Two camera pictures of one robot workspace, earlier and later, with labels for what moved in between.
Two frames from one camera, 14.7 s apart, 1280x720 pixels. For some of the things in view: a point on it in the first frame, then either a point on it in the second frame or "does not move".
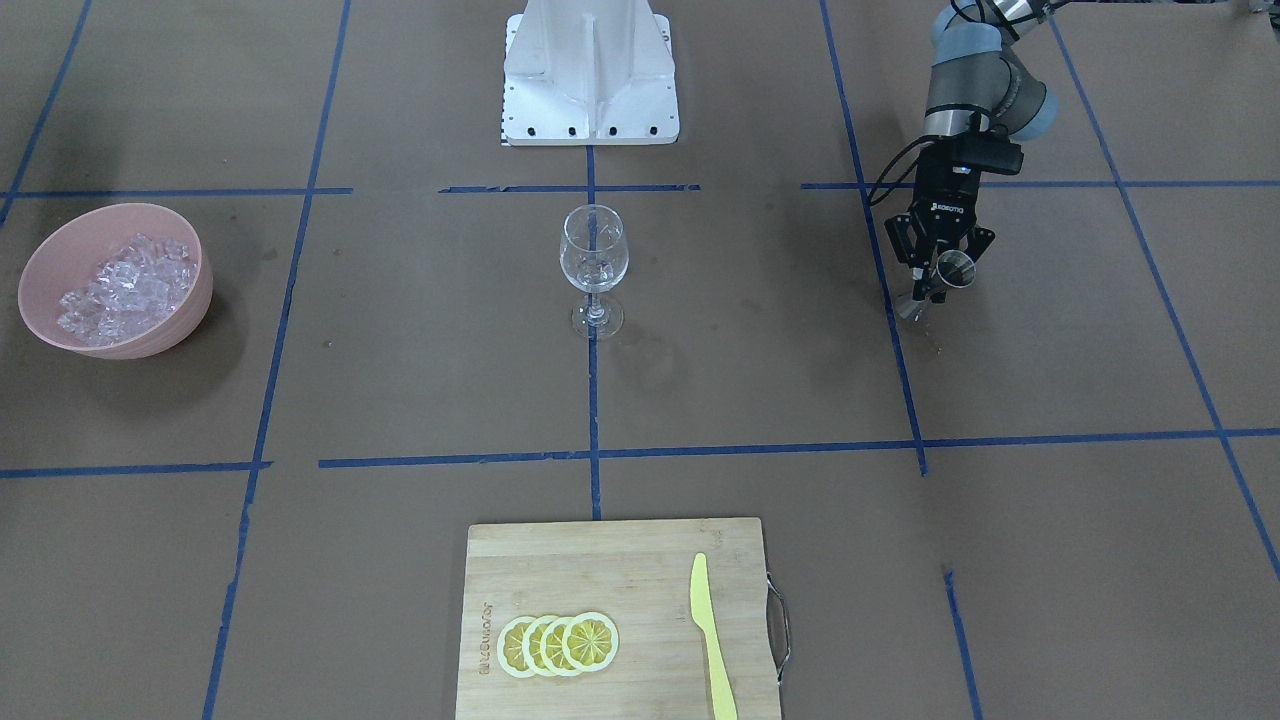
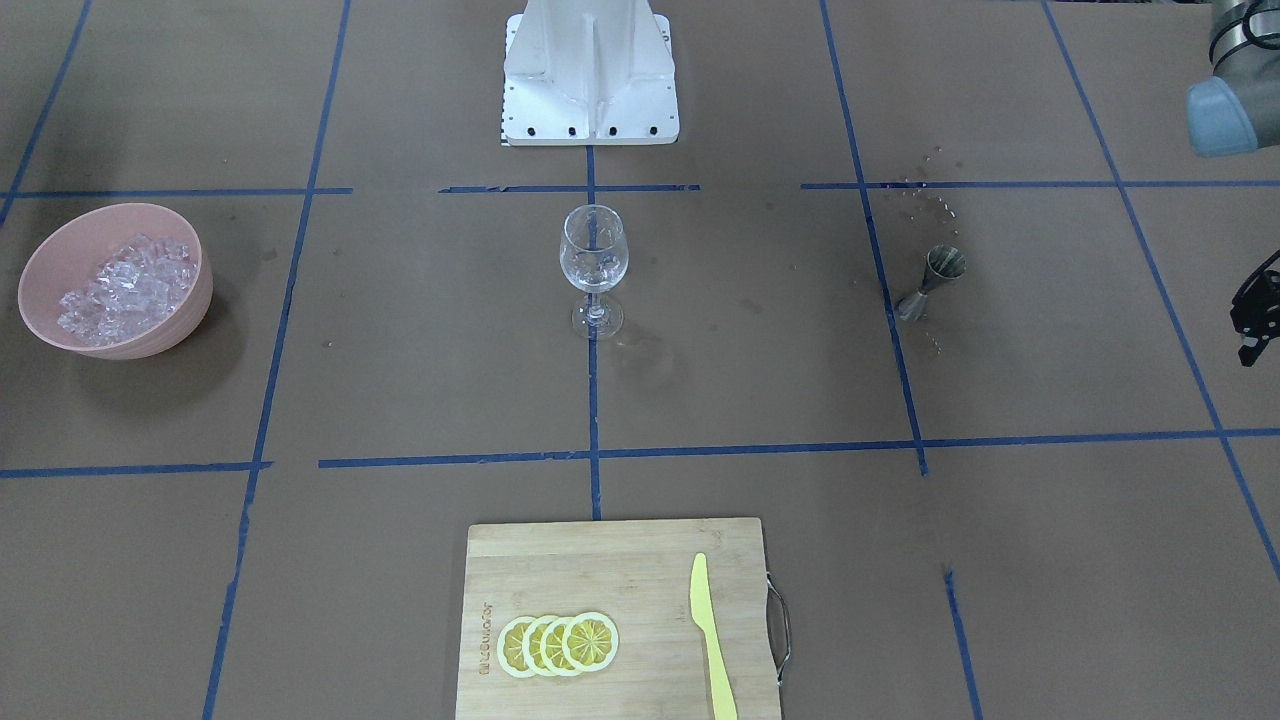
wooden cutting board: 638,574 does not move
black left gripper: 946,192 to 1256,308
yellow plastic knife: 724,699 does not move
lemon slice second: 531,646 does not move
